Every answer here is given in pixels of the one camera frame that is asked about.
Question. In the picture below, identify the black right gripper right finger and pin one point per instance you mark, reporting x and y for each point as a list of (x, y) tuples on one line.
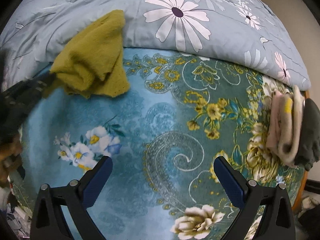
[(277, 221)]

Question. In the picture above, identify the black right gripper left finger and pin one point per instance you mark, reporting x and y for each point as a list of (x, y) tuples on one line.
[(48, 220)]

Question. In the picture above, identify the olive green knitted sweater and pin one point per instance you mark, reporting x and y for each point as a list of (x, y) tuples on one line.
[(91, 63)]

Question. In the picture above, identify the person's left hand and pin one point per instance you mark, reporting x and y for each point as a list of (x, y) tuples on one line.
[(10, 159)]

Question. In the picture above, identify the folded dark grey garment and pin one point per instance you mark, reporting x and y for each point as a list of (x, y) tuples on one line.
[(308, 149)]

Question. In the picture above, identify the folded pink beige garment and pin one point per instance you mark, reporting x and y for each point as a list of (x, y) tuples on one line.
[(285, 125)]

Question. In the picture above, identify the grey floral duvet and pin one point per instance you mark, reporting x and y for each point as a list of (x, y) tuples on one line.
[(246, 32)]

